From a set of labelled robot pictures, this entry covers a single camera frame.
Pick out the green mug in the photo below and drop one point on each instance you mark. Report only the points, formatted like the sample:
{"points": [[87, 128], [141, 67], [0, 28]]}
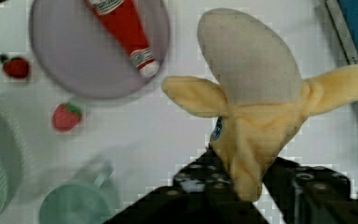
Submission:
{"points": [[78, 202]]}

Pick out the lilac round plate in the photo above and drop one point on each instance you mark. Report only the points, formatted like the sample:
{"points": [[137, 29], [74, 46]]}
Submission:
{"points": [[76, 52]]}

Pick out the plush peeled banana toy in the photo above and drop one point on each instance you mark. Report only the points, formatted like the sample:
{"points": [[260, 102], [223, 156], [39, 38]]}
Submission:
{"points": [[258, 97]]}

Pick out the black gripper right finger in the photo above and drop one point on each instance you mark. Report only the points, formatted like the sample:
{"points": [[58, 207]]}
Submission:
{"points": [[311, 195]]}

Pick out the red ketchup bottle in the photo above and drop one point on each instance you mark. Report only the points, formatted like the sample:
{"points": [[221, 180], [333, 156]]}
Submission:
{"points": [[120, 19]]}

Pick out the dark red strawberry toy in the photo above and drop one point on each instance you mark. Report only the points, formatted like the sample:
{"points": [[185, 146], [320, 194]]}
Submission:
{"points": [[15, 67]]}

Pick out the pink strawberry toy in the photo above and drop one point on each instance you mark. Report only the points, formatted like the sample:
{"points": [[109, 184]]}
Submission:
{"points": [[66, 116]]}

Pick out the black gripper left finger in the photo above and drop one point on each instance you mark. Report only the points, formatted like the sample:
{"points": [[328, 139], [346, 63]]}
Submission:
{"points": [[201, 193]]}

